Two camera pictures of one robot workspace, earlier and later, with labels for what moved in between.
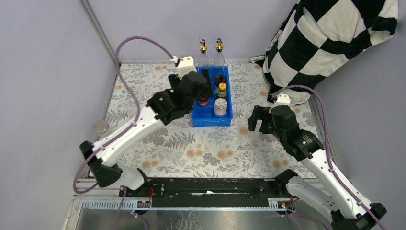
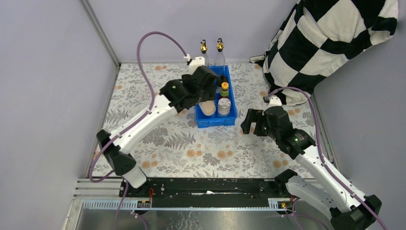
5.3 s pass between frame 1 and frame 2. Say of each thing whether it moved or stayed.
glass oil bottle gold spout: stayed
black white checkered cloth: stayed
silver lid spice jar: moved
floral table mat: stayed
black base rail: stayed
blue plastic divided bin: moved
